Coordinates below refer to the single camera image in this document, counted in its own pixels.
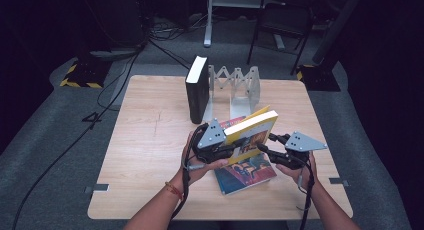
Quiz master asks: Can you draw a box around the black metal chair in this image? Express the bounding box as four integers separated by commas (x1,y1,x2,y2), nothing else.
246,2,315,76

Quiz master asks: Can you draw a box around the long black floor cable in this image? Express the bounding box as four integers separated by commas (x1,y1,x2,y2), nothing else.
10,51,143,230

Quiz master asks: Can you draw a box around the white metal book rack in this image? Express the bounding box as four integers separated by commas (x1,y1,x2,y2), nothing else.
202,64,262,123

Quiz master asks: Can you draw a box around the grey slanted metal post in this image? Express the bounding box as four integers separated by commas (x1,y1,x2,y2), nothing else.
311,0,367,65

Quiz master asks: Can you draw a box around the person's left hand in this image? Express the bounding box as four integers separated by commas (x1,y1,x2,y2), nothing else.
179,130,230,187

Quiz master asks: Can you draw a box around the black base with yellow stripes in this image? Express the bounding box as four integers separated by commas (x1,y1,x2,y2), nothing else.
296,63,342,92
59,58,113,90

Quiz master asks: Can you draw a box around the hand-held gripper cable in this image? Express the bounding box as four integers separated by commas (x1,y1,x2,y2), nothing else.
295,158,317,230
169,122,210,222

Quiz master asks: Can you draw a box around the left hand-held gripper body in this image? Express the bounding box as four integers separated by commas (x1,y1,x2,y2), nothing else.
191,118,240,165

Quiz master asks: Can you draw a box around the yellow paperback book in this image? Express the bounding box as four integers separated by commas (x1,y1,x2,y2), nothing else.
223,105,280,166

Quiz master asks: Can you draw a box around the blue illustrated paperback book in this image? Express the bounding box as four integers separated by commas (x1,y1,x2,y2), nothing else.
213,115,278,196

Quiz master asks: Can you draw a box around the person's right hand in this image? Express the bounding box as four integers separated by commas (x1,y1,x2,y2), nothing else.
275,151,318,192

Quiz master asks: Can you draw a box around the orange thread bracelet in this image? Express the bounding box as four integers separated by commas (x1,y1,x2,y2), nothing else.
164,180,185,202

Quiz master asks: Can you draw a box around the thin black floor cable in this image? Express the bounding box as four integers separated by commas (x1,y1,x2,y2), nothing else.
148,39,194,72

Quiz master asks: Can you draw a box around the black hardcover book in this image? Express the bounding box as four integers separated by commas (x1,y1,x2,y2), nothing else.
184,55,211,125

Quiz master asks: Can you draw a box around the left hand-held gripper cable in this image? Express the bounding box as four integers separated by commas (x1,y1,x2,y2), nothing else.
169,122,210,222

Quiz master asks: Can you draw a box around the bundle of floor cables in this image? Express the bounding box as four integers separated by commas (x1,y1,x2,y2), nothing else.
146,13,208,42

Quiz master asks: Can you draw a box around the right hand-held gripper cable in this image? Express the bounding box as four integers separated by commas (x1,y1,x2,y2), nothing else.
295,158,317,230

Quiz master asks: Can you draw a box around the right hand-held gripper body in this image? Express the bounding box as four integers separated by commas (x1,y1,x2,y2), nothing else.
266,130,328,172

